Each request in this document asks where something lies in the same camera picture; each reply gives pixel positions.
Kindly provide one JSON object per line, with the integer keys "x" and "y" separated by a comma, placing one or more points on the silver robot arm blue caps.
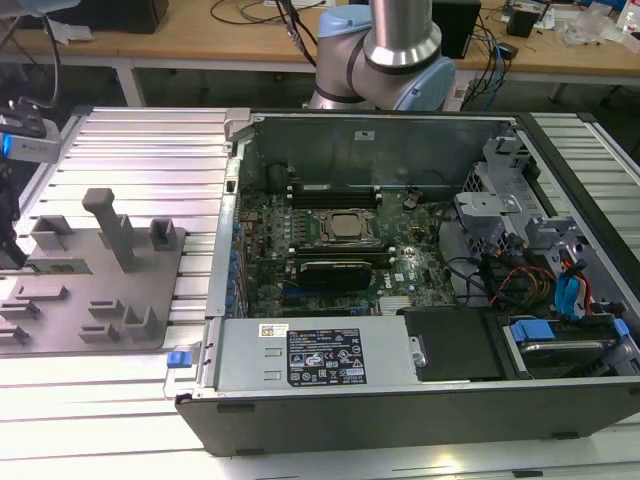
{"x": 380, "y": 55}

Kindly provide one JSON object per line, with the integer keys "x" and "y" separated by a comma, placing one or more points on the black RAM slot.
{"x": 332, "y": 193}
{"x": 332, "y": 198}
{"x": 337, "y": 249}
{"x": 332, "y": 204}
{"x": 332, "y": 187}
{"x": 335, "y": 244}

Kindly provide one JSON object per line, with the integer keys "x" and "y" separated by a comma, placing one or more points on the grey parts rack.
{"x": 90, "y": 310}

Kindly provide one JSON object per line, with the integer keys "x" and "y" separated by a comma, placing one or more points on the crumpled white paper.
{"x": 70, "y": 34}

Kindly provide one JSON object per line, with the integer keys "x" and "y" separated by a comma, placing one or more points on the large black box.
{"x": 100, "y": 15}

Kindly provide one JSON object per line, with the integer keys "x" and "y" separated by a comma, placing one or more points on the blue case latch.
{"x": 179, "y": 360}

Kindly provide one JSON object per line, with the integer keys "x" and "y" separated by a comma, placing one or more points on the silver power supply unit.
{"x": 250, "y": 355}

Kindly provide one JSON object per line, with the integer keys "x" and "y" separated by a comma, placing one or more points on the black graphics card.
{"x": 335, "y": 274}

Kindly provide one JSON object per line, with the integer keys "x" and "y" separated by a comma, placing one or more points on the silver CPU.
{"x": 346, "y": 225}

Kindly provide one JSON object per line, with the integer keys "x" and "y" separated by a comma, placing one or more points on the silver chipset heatsink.
{"x": 397, "y": 304}

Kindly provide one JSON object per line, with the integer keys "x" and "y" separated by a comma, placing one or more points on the black open PC case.
{"x": 350, "y": 420}

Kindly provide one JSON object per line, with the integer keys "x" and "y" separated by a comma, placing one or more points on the silver coin battery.
{"x": 411, "y": 201}

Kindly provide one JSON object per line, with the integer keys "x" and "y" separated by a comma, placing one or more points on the green motherboard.
{"x": 425, "y": 250}

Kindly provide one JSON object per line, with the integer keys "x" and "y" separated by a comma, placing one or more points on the black plastic drive cover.
{"x": 450, "y": 345}

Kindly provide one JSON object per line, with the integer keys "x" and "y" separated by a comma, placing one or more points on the black upright box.
{"x": 460, "y": 30}

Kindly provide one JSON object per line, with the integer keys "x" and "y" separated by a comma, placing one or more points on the grey metal drive cage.
{"x": 500, "y": 205}

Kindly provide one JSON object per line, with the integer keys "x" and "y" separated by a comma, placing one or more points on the small black adapter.
{"x": 507, "y": 51}

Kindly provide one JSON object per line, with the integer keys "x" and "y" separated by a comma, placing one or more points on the blue disk carrier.
{"x": 532, "y": 331}

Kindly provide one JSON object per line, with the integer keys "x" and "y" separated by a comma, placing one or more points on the small black device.
{"x": 522, "y": 22}

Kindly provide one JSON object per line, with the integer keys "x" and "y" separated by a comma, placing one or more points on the black hard disk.
{"x": 560, "y": 357}

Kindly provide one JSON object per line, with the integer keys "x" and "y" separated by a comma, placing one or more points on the clear plastic bag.
{"x": 590, "y": 27}

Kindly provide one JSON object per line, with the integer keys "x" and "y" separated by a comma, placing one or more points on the white red package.
{"x": 631, "y": 20}

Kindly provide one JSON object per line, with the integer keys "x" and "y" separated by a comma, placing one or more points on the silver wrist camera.
{"x": 30, "y": 142}

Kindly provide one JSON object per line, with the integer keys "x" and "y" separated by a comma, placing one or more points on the wooden desk white frame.
{"x": 200, "y": 45}

